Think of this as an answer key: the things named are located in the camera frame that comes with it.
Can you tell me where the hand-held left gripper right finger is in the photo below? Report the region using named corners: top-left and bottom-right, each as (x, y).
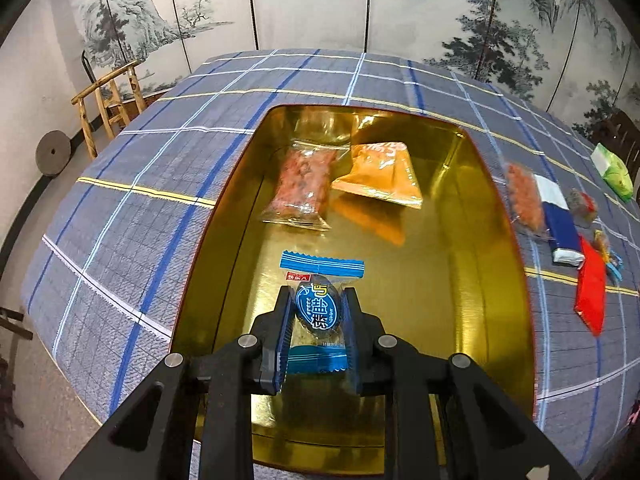
top-left (342, 287), bottom-right (581, 480)

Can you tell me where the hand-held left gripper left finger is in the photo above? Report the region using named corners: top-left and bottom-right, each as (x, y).
top-left (60, 285), bottom-right (296, 480)

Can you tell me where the blue egg snack packet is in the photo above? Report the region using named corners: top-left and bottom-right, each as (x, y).
top-left (280, 250), bottom-right (365, 375)

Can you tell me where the gold tin box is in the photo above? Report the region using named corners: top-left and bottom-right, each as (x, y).
top-left (169, 105), bottom-right (536, 461)

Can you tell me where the clear pink snack packet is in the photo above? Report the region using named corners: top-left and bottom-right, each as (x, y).
top-left (505, 162), bottom-right (546, 241)
top-left (260, 142), bottom-right (338, 232)

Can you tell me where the blue and white packet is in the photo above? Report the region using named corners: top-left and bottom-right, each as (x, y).
top-left (534, 175), bottom-right (586, 267)

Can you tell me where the red snack packet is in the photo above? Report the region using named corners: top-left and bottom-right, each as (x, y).
top-left (574, 234), bottom-right (607, 337)

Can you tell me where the teal candy packet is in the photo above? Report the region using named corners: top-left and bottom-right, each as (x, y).
top-left (592, 230), bottom-right (625, 283)

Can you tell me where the orange snack packet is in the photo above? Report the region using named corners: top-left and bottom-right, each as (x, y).
top-left (331, 142), bottom-right (424, 209)

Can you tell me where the dark candy with red wrapper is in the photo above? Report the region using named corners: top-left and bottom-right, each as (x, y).
top-left (567, 189), bottom-right (599, 223)

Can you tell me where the dark wooden furniture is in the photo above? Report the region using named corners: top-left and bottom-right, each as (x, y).
top-left (0, 305), bottom-right (33, 431)

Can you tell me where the round stone wheel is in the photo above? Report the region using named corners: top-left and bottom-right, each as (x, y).
top-left (36, 131), bottom-right (72, 177)

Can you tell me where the light wooden chair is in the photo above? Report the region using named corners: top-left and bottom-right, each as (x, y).
top-left (71, 58), bottom-right (147, 161)

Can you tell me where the green snack packet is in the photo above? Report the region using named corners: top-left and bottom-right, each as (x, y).
top-left (590, 143), bottom-right (635, 204)

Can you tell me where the painted folding screen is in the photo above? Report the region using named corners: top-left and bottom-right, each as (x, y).
top-left (67, 0), bottom-right (640, 126)

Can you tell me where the dark wooden chair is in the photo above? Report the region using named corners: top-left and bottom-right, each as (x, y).
top-left (582, 110), bottom-right (640, 186)

